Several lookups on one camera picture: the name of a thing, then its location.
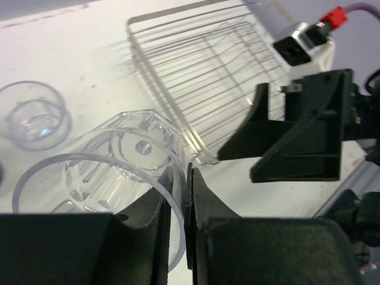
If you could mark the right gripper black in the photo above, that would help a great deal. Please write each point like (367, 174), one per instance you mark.
(329, 110)

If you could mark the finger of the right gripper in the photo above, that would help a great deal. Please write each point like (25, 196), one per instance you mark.
(257, 133)

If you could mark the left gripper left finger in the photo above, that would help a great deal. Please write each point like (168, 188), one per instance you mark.
(130, 247)

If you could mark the clear plastic cup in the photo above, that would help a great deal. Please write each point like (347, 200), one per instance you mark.
(36, 125)
(109, 168)
(26, 90)

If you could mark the wire dish rack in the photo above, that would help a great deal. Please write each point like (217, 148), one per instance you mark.
(203, 61)

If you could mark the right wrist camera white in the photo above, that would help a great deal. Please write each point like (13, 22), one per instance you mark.
(307, 49)

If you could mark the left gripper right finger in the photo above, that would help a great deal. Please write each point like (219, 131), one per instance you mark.
(225, 248)

